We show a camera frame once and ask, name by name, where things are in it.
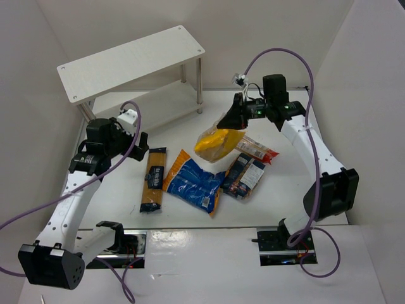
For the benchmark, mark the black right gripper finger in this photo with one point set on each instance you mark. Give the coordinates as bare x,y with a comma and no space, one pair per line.
226,119
236,109

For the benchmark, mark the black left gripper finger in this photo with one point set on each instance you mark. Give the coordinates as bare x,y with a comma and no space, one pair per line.
143,145
137,154

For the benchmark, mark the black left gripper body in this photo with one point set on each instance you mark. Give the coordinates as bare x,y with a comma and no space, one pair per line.
136,147

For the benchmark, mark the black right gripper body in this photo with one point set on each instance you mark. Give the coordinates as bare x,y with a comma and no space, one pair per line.
238,107

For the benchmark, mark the yellow fusilli pasta bag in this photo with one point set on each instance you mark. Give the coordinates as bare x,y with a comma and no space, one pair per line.
214,144

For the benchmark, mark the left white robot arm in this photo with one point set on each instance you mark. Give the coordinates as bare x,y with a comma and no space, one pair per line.
58,258

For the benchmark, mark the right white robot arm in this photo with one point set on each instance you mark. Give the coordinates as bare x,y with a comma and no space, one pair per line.
334,187

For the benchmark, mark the red clear pasta bag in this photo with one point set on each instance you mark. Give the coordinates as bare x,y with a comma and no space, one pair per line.
256,150

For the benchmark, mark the blue orange pasta bag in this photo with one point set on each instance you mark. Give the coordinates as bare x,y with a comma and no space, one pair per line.
189,182

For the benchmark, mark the dark blue pasta bag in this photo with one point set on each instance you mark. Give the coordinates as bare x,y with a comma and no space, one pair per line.
242,177

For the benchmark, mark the white two-tier metal shelf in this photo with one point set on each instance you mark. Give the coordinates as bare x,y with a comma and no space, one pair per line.
93,83

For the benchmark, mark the La Sicilia spaghetti pack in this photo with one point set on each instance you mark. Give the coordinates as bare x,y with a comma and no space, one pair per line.
152,193

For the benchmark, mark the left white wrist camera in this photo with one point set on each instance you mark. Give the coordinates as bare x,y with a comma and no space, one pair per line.
128,120

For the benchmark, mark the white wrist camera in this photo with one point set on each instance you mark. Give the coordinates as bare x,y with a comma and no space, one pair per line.
128,120
239,79

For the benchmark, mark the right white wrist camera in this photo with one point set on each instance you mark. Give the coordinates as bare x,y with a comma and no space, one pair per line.
239,79

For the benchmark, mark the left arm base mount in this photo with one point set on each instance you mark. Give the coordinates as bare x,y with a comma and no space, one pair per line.
131,253

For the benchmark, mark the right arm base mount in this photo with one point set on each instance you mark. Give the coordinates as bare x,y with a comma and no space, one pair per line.
273,251

